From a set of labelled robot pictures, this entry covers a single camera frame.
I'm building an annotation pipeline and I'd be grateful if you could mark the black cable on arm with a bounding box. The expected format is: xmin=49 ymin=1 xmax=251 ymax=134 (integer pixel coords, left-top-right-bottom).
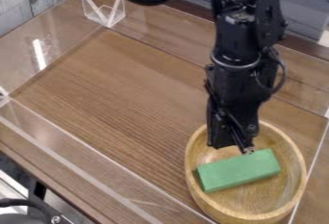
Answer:
xmin=255 ymin=46 xmax=288 ymax=94

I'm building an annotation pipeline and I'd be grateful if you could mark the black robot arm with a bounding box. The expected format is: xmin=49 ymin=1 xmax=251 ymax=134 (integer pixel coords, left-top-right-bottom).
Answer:
xmin=129 ymin=0 xmax=287 ymax=154

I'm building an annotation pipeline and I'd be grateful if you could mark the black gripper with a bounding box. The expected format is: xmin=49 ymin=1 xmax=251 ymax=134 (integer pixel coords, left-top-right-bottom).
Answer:
xmin=205 ymin=54 xmax=271 ymax=154

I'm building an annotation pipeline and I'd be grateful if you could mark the clear acrylic corner bracket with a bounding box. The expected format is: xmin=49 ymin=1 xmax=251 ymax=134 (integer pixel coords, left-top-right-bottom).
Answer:
xmin=82 ymin=0 xmax=126 ymax=28

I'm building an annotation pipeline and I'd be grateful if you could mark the green rectangular block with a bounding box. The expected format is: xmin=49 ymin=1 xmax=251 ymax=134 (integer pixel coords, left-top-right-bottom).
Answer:
xmin=196 ymin=148 xmax=281 ymax=193

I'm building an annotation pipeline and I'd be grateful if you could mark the brown wooden bowl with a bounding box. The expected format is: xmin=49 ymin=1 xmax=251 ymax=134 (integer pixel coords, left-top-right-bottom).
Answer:
xmin=185 ymin=122 xmax=307 ymax=224

